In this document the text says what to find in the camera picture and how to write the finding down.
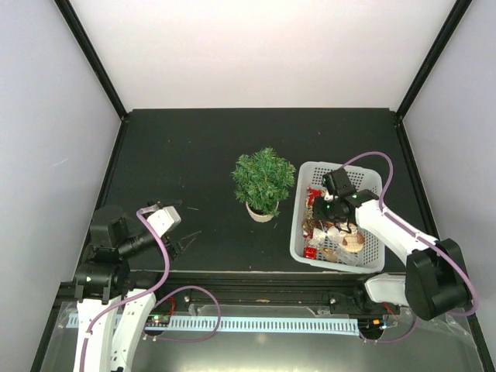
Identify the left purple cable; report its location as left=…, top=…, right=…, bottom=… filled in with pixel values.
left=77, top=208, right=222, bottom=372

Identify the black frame post left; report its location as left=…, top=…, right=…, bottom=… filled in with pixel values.
left=54, top=0, right=128, bottom=120

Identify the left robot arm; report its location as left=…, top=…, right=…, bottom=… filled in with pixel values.
left=74, top=200, right=184, bottom=371

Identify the red gift box ornament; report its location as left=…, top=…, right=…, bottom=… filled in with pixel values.
left=303, top=246, right=318, bottom=260

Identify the small green christmas tree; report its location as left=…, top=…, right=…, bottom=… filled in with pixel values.
left=231, top=147, right=296, bottom=223

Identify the red star ornament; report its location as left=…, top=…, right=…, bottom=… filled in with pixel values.
left=305, top=187, right=326, bottom=207

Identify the silver bow ornament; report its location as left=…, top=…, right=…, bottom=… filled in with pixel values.
left=307, top=226, right=343, bottom=247

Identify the white plastic basket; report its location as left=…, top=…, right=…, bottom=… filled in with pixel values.
left=289, top=161, right=385, bottom=274

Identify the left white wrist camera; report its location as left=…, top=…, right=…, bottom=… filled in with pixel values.
left=146, top=206, right=181, bottom=237

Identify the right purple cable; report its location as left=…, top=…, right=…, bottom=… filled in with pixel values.
left=339, top=150, right=480, bottom=345

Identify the brown wooden ornament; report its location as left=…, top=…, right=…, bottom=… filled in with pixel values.
left=319, top=248, right=338, bottom=263

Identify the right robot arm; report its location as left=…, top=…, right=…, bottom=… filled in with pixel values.
left=313, top=168, right=478, bottom=320

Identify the white slotted cable duct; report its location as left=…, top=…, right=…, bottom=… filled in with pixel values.
left=65, top=313, right=360, bottom=337

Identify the pine cone ornament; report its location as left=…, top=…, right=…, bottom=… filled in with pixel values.
left=301, top=219, right=332, bottom=234

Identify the purple cable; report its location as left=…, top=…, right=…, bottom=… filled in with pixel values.
left=77, top=208, right=222, bottom=372
left=339, top=150, right=480, bottom=345

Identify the snowman figurine ornament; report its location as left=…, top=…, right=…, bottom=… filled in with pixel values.
left=340, top=230, right=365, bottom=253

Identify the black frame post right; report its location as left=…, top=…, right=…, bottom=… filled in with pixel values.
left=396, top=0, right=472, bottom=122

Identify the black frame post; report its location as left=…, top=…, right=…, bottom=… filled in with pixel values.
left=396, top=0, right=472, bottom=122
left=54, top=0, right=128, bottom=120

